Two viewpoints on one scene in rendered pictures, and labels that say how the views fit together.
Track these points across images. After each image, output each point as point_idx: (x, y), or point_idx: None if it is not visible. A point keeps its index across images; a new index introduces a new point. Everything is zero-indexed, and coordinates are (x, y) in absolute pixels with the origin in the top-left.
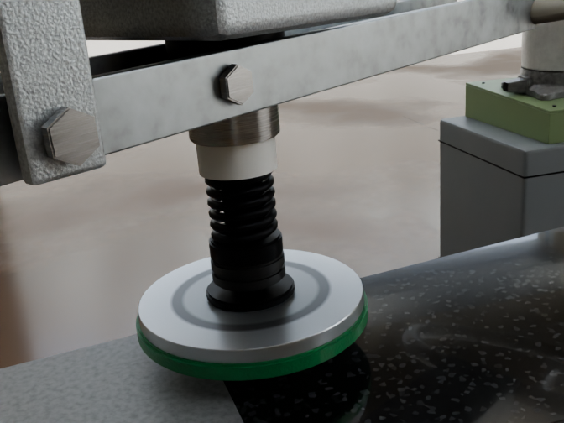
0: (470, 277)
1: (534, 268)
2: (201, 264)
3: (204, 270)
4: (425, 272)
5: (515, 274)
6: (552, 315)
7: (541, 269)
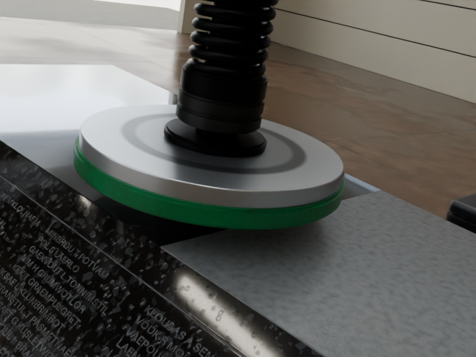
0: (30, 116)
1: (14, 98)
2: (145, 163)
3: (166, 161)
4: (11, 128)
5: (24, 103)
6: (108, 107)
7: (16, 96)
